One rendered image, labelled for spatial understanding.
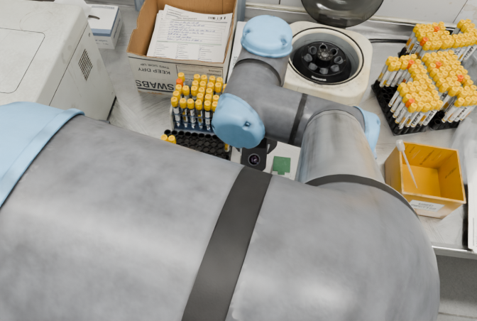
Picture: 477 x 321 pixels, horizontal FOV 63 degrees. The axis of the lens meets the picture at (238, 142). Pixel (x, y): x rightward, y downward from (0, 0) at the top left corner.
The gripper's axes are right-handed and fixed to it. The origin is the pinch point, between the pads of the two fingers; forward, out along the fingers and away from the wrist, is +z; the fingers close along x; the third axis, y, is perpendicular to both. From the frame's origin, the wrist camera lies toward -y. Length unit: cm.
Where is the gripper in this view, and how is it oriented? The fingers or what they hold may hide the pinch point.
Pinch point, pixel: (252, 159)
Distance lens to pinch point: 85.3
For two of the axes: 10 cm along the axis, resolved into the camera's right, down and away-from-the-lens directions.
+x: -10.0, -0.9, 0.2
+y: 0.8, -8.5, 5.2
